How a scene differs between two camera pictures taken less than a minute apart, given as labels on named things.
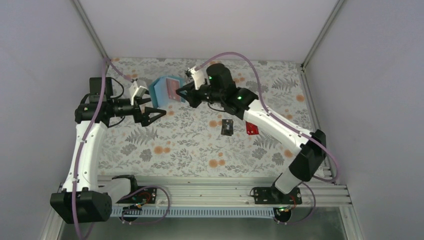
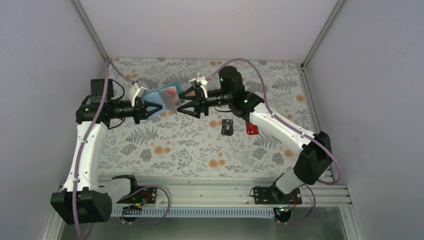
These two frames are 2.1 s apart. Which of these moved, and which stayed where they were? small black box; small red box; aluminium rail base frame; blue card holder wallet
Moved: blue card holder wallet
Stayed: aluminium rail base frame; small black box; small red box
